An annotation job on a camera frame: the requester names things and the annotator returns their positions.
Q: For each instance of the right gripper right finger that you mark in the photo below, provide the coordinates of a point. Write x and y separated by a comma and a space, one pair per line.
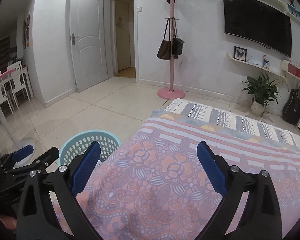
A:
261, 217

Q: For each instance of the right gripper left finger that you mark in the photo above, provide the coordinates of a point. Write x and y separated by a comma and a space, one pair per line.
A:
36, 216

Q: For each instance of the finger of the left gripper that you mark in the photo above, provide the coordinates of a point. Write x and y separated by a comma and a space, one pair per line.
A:
22, 152
41, 163

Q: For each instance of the white room door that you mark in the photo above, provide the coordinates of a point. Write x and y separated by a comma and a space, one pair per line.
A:
87, 42

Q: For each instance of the person's left hand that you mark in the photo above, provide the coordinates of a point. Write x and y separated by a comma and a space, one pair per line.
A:
9, 222

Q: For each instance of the teal plastic laundry basket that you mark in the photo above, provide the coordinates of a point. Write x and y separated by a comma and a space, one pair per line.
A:
78, 144

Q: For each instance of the white dining chair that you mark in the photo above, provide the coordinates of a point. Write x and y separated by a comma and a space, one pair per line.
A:
17, 81

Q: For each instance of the black acoustic guitar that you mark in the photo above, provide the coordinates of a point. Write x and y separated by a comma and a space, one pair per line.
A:
291, 110

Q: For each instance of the green potted plant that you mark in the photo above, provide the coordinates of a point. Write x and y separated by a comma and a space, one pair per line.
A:
263, 91

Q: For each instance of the pink coat rack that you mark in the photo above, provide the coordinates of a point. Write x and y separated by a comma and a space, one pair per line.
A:
171, 93

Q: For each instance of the small figurine on shelf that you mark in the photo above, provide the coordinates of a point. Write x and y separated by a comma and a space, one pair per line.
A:
265, 63

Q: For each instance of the brown hanging handbag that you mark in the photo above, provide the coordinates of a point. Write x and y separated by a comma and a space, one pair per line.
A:
164, 52

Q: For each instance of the framed butterfly picture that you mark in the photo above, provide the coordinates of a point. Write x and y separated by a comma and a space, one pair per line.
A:
240, 54

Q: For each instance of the black hanging handbag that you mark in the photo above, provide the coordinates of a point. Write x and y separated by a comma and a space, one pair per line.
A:
177, 43

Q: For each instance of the white curved wall shelf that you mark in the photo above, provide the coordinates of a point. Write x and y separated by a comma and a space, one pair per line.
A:
282, 78

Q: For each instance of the red white wall box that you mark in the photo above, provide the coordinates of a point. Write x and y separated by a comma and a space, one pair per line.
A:
290, 68

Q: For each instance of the black wall television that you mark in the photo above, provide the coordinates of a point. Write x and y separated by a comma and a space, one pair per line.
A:
258, 22

